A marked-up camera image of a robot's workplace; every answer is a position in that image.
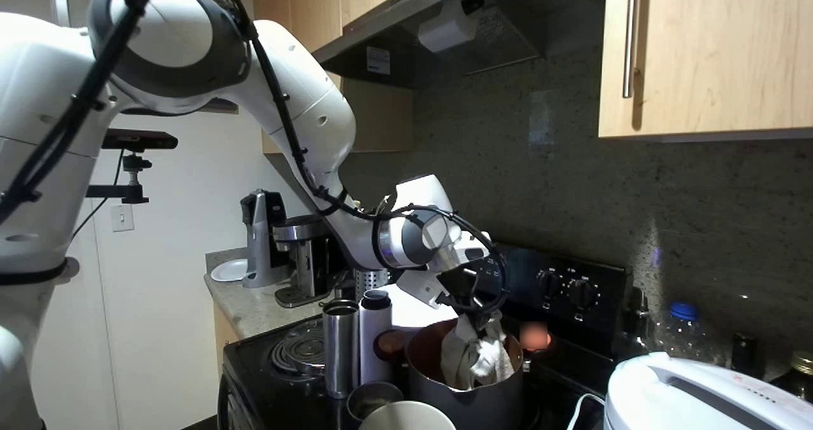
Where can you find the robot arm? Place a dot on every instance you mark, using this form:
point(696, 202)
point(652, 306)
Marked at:
point(305, 109)

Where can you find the dark glass bottle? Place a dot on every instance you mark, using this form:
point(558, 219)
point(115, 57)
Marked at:
point(747, 354)
point(640, 325)

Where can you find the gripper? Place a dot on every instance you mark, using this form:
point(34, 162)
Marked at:
point(470, 285)

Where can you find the jar with gold lid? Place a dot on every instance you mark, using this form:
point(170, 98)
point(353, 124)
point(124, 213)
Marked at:
point(797, 376)

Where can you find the steel coffee maker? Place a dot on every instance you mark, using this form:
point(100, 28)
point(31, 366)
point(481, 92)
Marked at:
point(308, 258)

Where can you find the white rice cooker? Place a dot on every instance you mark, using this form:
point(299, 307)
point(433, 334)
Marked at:
point(692, 398)

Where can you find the coil burner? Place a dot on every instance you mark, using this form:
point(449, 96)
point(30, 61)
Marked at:
point(298, 350)

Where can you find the stove knob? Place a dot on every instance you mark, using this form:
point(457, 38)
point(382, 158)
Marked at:
point(550, 285)
point(582, 293)

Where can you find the white bowl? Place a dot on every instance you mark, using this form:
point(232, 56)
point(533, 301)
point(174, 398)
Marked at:
point(406, 417)

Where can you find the white cloth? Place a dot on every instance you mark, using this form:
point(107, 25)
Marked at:
point(477, 357)

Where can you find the wooden wall cabinet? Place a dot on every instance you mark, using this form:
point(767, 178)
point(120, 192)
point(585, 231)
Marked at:
point(718, 49)
point(381, 119)

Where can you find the wall switch plate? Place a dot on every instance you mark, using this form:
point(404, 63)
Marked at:
point(122, 218)

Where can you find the grey countertop appliance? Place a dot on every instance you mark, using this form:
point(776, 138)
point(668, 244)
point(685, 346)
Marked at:
point(257, 246)

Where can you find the white bottle with black lid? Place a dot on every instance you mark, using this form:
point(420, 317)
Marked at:
point(375, 335)

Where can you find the range hood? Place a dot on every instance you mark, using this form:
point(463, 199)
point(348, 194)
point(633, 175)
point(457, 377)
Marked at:
point(406, 30)

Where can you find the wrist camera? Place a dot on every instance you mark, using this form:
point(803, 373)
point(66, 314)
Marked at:
point(422, 287)

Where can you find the dark grey pot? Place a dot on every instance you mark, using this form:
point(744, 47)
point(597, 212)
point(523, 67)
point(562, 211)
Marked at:
point(483, 404)

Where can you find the white plate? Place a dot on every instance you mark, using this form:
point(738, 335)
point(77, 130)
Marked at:
point(230, 270)

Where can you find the steel tumbler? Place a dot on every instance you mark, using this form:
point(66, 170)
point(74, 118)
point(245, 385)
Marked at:
point(341, 350)

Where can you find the camera on mount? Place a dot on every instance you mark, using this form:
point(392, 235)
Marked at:
point(136, 141)

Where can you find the clear bottle with blue cap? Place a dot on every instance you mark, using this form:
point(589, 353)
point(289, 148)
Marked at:
point(683, 331)

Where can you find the black stove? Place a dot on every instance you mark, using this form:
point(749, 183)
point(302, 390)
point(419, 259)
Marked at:
point(267, 385)

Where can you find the small steel cup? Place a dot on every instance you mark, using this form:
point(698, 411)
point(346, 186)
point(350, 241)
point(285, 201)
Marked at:
point(371, 399)

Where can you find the perforated steel utensil holder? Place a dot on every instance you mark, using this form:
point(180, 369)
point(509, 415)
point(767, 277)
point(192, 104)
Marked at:
point(369, 282)

